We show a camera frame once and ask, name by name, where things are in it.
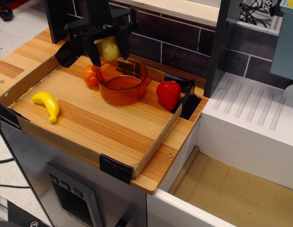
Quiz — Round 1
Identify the yellow toy banana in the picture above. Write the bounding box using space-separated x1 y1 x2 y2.
32 92 60 123

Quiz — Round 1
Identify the cardboard fence with black tape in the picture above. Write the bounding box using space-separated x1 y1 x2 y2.
0 34 207 193

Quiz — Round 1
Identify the orange transparent plastic pot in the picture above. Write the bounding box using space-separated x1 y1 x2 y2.
95 58 153 105

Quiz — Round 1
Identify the yellow toy potato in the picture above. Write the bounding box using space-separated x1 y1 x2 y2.
94 36 120 61

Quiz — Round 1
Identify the black caster wheel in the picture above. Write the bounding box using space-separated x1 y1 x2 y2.
0 5 13 21

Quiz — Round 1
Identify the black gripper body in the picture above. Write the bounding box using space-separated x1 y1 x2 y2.
64 0 138 46

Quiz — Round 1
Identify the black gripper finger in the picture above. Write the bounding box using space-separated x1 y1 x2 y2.
117 26 130 59
81 35 101 66

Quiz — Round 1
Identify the red toy strawberry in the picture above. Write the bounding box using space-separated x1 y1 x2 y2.
156 81 181 110

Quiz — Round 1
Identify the black cables bundle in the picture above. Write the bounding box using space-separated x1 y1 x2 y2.
239 0 284 26

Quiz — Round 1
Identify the white toy sink unit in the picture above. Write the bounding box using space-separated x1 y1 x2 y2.
147 74 293 227

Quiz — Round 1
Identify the dark grey vertical post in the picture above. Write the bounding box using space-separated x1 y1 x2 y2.
204 0 241 98

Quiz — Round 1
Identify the blue-grey plastic bin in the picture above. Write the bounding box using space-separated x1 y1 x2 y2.
270 0 293 80

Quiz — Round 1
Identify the orange toy carrot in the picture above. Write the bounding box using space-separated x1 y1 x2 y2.
83 65 98 86

